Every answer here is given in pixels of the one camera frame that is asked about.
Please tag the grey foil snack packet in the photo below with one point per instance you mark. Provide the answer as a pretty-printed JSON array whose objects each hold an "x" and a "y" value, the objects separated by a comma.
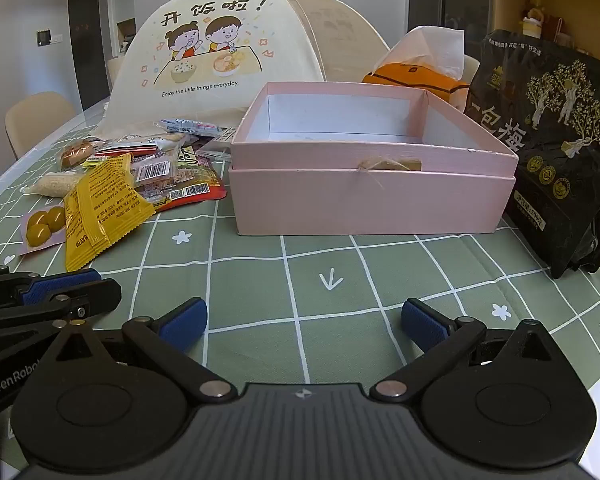
[{"x": 215, "y": 149}]

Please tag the white red-striped snack packet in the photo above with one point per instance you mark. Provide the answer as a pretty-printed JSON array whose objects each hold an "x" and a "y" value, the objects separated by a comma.
[{"x": 140, "y": 146}]

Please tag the purple barcode snack packet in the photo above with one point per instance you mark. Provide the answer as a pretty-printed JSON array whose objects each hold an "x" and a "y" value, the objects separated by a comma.
[{"x": 152, "y": 171}]

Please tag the orange tissue box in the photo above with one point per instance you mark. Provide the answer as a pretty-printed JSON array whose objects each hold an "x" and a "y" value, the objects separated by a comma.
[{"x": 410, "y": 77}]

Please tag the pink packet of yellow candies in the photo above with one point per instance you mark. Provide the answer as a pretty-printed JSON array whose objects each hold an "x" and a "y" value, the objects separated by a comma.
[{"x": 40, "y": 225}]

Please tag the cream printed food cover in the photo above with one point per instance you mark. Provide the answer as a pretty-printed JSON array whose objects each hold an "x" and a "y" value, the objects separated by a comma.
[{"x": 205, "y": 35}]

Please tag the pink cardboard box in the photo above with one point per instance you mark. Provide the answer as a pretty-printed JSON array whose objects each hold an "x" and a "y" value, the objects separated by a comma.
[{"x": 370, "y": 200}]

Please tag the yellow snack packet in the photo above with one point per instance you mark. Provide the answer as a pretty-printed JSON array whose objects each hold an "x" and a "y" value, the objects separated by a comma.
[{"x": 100, "y": 210}]

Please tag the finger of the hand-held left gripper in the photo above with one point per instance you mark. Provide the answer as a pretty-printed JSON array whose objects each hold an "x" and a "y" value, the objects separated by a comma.
[
  {"x": 65, "y": 282},
  {"x": 95, "y": 295}
]

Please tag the clear blue-printed snack packet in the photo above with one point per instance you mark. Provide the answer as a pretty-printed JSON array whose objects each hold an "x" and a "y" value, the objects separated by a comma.
[{"x": 185, "y": 126}]

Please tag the brown bun packet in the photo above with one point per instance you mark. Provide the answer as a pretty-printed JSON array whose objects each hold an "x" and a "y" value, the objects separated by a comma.
[{"x": 75, "y": 152}]

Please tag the dark wall control panel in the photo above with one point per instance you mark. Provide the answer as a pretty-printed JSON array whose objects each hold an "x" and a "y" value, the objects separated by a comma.
[{"x": 43, "y": 37}]

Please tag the green checked tablecloth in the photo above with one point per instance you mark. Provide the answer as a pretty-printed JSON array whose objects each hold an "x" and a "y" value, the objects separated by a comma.
[{"x": 330, "y": 260}]

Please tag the white tissue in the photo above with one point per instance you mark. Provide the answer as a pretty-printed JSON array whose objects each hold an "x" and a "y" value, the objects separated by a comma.
[{"x": 430, "y": 45}]

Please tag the red spicy snack packet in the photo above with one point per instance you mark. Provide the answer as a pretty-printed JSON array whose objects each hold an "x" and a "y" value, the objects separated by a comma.
[{"x": 200, "y": 195}]

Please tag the beige chair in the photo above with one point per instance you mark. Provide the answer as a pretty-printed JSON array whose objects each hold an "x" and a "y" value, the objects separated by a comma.
[
  {"x": 472, "y": 67},
  {"x": 35, "y": 115}
]

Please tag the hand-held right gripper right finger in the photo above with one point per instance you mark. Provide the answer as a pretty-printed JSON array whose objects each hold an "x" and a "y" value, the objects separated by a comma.
[{"x": 422, "y": 322}]

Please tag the white rice cracker packet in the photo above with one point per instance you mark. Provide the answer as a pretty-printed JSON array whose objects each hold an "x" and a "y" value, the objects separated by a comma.
[{"x": 55, "y": 184}]

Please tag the bear figurine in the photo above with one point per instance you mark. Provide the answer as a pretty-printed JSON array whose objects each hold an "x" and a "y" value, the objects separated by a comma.
[{"x": 532, "y": 25}]

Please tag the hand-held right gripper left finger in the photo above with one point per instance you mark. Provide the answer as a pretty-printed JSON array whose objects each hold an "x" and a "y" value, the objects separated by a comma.
[{"x": 182, "y": 322}]

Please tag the black printed snack bag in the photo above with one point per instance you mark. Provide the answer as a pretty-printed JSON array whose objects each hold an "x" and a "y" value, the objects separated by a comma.
[{"x": 555, "y": 160}]

